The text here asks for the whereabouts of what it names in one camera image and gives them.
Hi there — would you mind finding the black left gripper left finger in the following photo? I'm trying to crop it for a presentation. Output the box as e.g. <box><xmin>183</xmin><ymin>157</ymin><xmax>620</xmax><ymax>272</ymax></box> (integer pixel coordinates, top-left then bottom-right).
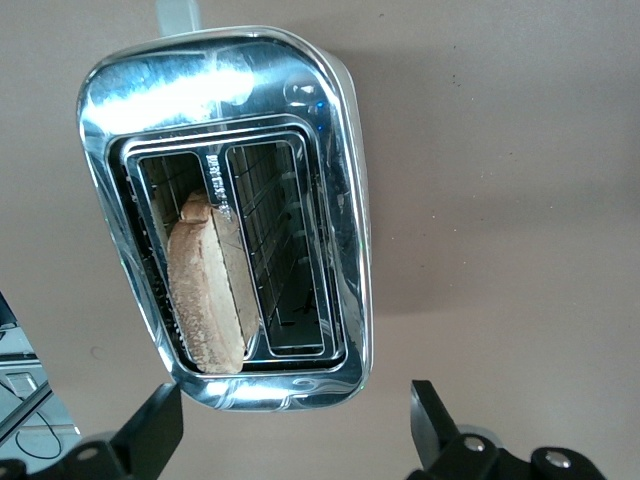
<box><xmin>0</xmin><ymin>382</ymin><xmax>185</xmax><ymax>480</ymax></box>

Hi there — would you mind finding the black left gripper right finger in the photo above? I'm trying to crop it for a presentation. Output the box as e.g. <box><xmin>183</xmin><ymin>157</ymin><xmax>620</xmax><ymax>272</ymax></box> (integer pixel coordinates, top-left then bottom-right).
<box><xmin>407</xmin><ymin>379</ymin><xmax>606</xmax><ymax>480</ymax></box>

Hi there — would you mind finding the brown bread slice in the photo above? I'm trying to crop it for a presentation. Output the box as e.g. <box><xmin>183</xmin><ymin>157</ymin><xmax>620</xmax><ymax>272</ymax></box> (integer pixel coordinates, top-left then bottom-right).
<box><xmin>166</xmin><ymin>188</ymin><xmax>263</xmax><ymax>375</ymax></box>

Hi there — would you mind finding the cream and chrome toaster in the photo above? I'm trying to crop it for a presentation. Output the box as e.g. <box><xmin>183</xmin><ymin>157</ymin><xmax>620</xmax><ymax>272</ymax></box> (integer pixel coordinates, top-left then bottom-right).
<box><xmin>75</xmin><ymin>0</ymin><xmax>375</xmax><ymax>414</ymax></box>

